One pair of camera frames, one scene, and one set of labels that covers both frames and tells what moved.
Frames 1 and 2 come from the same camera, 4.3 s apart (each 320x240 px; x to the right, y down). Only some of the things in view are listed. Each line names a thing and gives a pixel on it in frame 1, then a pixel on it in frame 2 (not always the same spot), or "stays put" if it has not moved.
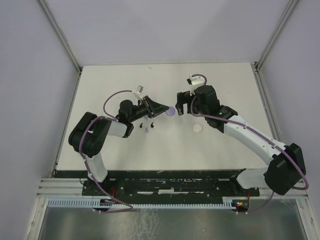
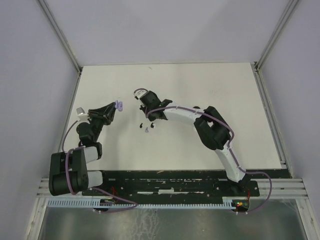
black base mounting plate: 179,184 stays put
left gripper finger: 157,108 -> 103,111
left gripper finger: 156,105 -> 111,116
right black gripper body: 197,108 -> 151,116
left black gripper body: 141,111 -> 97,127
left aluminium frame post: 61,36 stays put
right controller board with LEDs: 241,205 stays put
